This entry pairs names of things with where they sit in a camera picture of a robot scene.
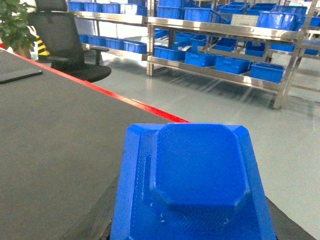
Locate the blue bottle-shaped block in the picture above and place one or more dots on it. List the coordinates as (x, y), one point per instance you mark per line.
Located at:
(190, 181)

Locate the stainless steel shelf rack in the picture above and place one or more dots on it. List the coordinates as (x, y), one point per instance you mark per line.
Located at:
(280, 32)

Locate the blue plastic bin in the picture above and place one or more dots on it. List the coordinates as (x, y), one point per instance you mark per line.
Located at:
(232, 65)
(200, 59)
(169, 53)
(267, 72)

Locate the black flat phone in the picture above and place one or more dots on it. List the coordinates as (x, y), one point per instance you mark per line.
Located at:
(19, 75)

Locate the black mesh office chair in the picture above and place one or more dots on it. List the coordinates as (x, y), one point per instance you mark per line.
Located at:
(57, 29)

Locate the green potted plant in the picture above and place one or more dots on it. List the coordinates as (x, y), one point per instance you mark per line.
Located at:
(15, 29)

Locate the yellow black striped post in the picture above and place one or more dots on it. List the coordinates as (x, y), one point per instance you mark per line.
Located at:
(41, 47)

